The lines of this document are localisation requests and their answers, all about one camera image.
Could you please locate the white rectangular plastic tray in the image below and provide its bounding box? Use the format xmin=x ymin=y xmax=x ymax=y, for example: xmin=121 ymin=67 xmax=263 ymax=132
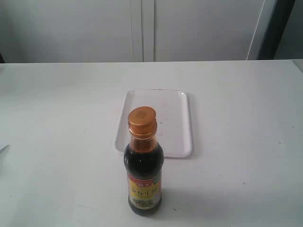
xmin=114 ymin=89 xmax=193 ymax=158

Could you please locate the dark soy sauce bottle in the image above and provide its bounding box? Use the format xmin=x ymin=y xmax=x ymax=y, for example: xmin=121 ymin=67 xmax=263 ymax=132
xmin=124 ymin=106 xmax=164 ymax=216

